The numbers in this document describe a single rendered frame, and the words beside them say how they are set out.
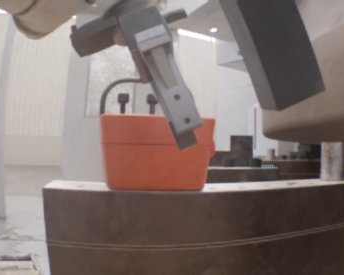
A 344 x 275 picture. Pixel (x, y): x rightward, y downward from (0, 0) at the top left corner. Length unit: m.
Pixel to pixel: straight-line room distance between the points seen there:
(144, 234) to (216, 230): 0.13
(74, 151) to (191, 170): 2.99
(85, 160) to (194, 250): 3.03
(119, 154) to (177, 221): 0.15
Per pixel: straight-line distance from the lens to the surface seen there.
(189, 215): 0.60
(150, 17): 0.38
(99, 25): 0.43
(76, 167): 3.57
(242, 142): 1.80
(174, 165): 0.60
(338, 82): 0.94
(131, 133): 0.58
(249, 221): 0.65
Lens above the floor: 0.76
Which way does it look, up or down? 1 degrees up
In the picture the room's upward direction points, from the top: 1 degrees clockwise
